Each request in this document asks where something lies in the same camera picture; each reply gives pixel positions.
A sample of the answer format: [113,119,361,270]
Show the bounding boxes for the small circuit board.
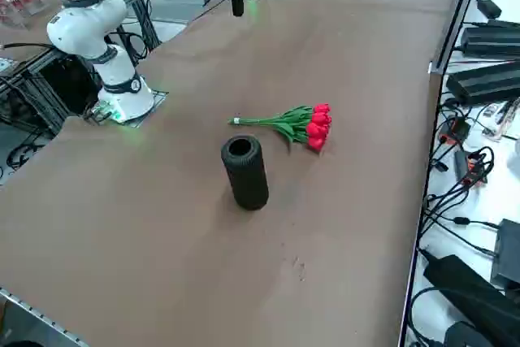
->
[483,97,520,141]

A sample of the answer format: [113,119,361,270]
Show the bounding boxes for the black control box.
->
[24,48,105,120]

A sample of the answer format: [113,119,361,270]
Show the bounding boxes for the black square box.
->
[490,219,520,287]

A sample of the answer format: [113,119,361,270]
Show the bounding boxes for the silver table edge rail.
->
[0,285,89,347]

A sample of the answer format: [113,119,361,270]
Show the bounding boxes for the black ribbed vase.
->
[220,134,270,211]

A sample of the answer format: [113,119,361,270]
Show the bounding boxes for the orange and black device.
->
[437,116,471,145]

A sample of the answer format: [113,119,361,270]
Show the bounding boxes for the black cable with ferrite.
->
[420,200,503,242]

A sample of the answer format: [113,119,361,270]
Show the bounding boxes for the long black power brick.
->
[461,26,520,59]
[445,60,520,106]

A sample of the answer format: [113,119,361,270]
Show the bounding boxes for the silver aluminium frame post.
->
[428,0,488,76]

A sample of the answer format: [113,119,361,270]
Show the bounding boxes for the black adapter with orange plugs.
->
[453,147,495,189]

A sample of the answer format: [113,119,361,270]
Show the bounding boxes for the small black power adapter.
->
[475,0,504,18]

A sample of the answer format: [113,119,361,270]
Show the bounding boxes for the large black power brick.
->
[422,254,520,326]

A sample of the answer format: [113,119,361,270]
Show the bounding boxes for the black aluminium frame rails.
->
[103,0,228,62]

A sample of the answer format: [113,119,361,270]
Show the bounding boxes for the red tulip bouquet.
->
[227,102,333,156]

